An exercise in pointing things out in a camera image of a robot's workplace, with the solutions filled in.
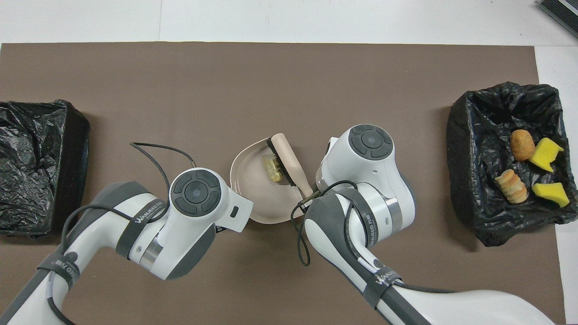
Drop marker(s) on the beige hand brush black bristles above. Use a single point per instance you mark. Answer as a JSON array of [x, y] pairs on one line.
[[291, 158]]

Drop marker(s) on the pale yellow toy bread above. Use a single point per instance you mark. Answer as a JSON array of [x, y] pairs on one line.
[[271, 169]]

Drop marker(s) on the beige plastic dustpan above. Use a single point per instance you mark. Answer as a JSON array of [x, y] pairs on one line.
[[253, 189]]

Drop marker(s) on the tan striped toy bread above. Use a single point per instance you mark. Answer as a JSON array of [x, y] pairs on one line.
[[511, 186]]

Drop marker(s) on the brown toy cookie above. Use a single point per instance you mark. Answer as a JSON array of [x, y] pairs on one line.
[[522, 144]]

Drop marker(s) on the yellow sponge piece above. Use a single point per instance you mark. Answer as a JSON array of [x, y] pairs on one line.
[[551, 194], [545, 155]]

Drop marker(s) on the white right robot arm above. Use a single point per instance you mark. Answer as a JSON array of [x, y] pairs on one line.
[[370, 180]]

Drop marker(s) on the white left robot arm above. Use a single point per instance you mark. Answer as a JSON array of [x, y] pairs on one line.
[[180, 243]]

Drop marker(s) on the bin with black bag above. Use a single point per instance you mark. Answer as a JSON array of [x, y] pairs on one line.
[[36, 167], [483, 180]]

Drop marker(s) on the brown table mat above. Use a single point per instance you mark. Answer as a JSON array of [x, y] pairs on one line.
[[180, 90]]

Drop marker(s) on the dark ribbed device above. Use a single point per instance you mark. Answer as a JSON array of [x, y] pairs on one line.
[[562, 13]]

